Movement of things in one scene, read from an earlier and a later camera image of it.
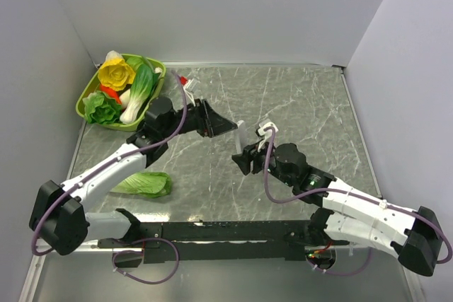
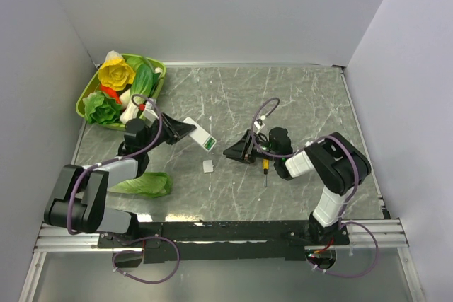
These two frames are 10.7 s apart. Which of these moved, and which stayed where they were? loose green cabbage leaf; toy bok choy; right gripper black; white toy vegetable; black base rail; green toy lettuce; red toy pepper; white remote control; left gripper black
Moved: left gripper black; right gripper black; white remote control
Stayed: loose green cabbage leaf; black base rail; toy bok choy; white toy vegetable; red toy pepper; green toy lettuce
